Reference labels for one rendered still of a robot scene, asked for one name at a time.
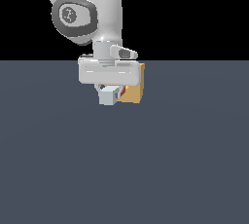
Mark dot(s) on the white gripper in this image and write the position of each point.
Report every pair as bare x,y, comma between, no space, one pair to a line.
107,72

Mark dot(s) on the red peg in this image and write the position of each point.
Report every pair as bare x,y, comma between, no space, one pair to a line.
123,91

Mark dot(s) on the tan wooden box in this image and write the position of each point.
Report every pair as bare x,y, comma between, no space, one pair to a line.
134,93

